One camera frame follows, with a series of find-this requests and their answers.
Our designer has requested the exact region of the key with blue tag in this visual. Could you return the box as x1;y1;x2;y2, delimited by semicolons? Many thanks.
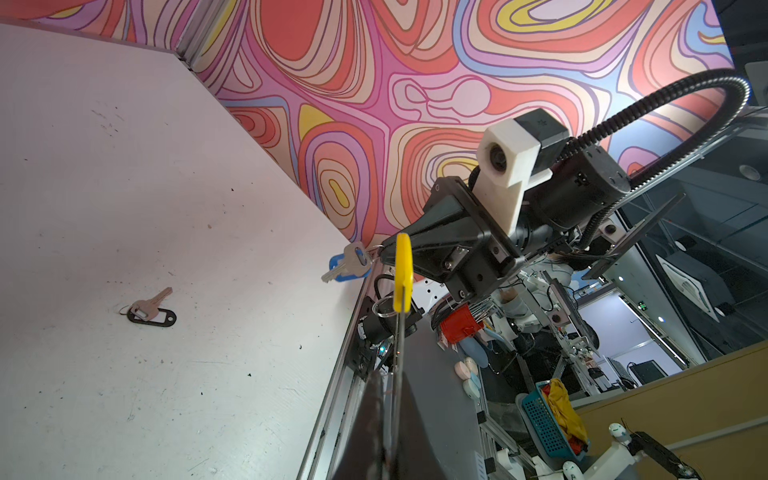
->
321;242;373;283

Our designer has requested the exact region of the large keyring with yellow sleeve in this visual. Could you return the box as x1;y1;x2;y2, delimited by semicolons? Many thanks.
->
374;233;414;479

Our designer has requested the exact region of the key with black tag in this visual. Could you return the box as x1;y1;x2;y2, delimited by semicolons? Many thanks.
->
119;287;178;328

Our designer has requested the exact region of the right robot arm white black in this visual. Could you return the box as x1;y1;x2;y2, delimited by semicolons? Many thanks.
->
380;69;751;302

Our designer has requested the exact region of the red object background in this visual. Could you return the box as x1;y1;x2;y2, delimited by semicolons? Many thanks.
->
439;305;483;345

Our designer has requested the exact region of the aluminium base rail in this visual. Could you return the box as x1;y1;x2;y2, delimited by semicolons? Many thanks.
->
296;261;385;480

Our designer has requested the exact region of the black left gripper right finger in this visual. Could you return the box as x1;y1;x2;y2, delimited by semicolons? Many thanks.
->
395;378;446;480

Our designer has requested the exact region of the teal plastic basket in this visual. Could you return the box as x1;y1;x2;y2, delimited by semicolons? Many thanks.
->
516;381;588;463

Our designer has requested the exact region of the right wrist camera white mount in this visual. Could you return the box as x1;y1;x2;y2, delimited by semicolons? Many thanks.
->
471;109;570;236

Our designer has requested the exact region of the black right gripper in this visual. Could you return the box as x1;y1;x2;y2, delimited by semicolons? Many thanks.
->
379;177;525;300

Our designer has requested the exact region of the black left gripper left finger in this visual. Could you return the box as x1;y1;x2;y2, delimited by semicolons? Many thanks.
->
332;373;392;480

